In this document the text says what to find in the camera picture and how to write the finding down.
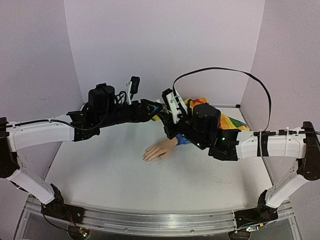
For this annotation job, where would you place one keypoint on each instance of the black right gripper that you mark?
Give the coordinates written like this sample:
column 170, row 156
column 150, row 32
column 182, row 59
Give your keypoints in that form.
column 168, row 124

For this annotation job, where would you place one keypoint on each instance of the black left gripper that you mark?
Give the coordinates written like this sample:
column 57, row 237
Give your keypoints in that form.
column 146, row 112

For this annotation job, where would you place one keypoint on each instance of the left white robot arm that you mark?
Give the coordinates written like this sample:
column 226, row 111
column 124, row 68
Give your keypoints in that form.
column 17, row 136

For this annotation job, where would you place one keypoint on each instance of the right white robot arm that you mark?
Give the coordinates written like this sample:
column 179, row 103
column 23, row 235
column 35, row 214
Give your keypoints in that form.
column 301, row 143

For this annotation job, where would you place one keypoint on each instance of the mannequin hand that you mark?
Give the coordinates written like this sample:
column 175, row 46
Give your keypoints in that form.
column 160, row 151

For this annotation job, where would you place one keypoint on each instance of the colourful rainbow jacket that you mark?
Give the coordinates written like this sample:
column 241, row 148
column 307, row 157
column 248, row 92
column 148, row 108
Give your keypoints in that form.
column 226, row 122

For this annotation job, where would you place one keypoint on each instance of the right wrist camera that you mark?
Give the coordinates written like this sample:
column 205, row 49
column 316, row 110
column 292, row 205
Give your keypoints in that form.
column 175, row 104

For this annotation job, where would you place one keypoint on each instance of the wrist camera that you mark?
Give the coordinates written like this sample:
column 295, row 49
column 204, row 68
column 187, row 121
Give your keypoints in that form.
column 132, row 88
column 175, row 104

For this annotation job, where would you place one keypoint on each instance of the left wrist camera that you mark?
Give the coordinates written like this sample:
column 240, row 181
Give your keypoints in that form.
column 132, row 88

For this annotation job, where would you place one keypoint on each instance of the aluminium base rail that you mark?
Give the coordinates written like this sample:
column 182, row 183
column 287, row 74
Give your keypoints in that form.
column 111, row 224

